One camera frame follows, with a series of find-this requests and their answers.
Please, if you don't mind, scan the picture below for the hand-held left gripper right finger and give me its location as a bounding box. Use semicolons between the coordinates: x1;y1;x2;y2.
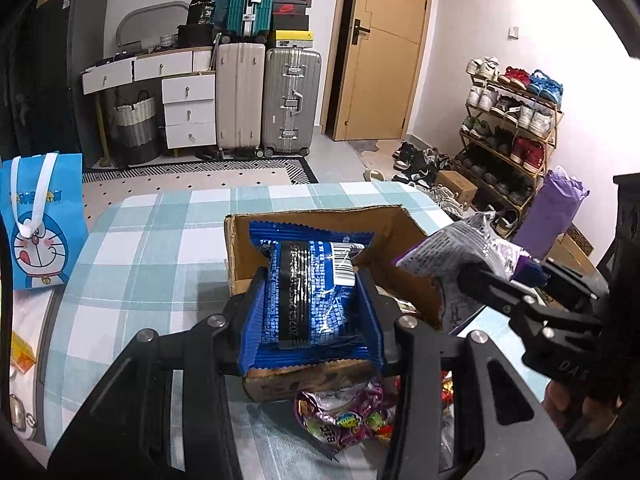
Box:
352;267;576;480

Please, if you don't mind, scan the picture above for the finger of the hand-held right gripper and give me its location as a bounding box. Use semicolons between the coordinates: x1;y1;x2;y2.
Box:
520;258;549;292
457;260;547;322

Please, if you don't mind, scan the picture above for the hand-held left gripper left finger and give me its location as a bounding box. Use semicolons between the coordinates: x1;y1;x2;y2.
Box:
47;267;271;480

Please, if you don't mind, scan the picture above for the silver purple snack packet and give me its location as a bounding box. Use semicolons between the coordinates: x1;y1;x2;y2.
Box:
395;211;532;336

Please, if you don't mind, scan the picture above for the blue cookie packet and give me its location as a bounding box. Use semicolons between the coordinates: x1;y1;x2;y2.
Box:
237;220;386;376

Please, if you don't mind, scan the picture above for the brown cardboard box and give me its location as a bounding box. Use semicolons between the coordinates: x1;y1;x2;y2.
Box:
223;204;443;403

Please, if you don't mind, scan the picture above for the person's right hand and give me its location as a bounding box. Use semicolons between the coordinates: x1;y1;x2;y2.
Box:
542;379;596;433

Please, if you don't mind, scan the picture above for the flattened patterned cardboard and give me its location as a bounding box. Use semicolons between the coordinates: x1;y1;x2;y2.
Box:
545;224;597;306

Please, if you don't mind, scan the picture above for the purple plastic bag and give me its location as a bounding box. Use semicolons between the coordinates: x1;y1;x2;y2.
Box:
512;166;590;261

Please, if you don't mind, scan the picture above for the purple candy packet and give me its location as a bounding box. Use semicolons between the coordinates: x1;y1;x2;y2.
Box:
294;380;401;461

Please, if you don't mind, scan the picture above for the small brown carton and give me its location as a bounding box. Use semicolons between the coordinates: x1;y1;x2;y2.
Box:
434;170;478;211

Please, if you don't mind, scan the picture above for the shoe rack with shoes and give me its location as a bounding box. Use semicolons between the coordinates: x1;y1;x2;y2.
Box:
460;56;565;211

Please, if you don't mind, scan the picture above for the wooden shoe rack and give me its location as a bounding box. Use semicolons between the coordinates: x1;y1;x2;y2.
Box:
457;72;563;221

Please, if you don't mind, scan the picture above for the pile of loose shoes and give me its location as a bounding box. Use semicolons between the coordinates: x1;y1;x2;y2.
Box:
364;141;468;221

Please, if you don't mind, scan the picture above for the patterned grey rug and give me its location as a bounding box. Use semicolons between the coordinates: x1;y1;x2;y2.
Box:
82;157;320;221

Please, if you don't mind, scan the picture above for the blue cartoon gift bag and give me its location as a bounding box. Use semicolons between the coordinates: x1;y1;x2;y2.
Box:
0;152;90;292

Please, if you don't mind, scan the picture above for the woven laundry basket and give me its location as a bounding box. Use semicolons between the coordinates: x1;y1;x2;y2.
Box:
114;91;160;165

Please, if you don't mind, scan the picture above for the white drawer desk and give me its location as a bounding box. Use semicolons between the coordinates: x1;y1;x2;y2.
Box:
81;47;217;151

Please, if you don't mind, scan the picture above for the silver suitcase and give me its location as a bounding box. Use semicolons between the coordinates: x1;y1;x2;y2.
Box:
261;47;322;157

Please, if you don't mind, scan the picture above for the small yellow box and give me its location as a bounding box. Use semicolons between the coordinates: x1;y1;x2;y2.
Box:
10;331;38;373

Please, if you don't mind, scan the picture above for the beige suitcase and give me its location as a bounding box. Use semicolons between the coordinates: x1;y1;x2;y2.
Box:
215;42;267;157

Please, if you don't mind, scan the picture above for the tan wooden door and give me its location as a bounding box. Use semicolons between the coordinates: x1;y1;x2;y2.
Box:
330;0;433;142

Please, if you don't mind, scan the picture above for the yellow black shoe box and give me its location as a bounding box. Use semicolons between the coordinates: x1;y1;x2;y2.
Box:
268;30;321;51

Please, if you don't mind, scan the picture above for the plain black shoe box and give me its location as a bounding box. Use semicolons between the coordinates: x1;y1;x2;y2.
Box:
272;14;310;32

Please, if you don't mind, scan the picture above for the dark refrigerator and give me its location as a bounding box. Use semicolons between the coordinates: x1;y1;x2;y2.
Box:
0;0;108;168

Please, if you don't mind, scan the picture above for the black printed bag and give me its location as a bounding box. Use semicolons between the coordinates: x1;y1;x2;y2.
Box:
186;0;217;26

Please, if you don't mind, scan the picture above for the grey arched mirror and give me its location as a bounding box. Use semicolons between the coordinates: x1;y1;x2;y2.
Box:
116;2;190;53

